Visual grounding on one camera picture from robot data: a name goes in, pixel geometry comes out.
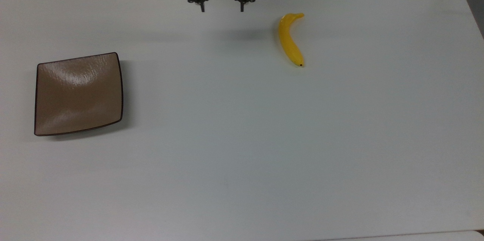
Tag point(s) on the yellow banana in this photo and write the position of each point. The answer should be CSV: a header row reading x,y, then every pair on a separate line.
x,y
288,39

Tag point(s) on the brown square ceramic plate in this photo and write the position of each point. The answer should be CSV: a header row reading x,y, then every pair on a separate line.
x,y
78,94

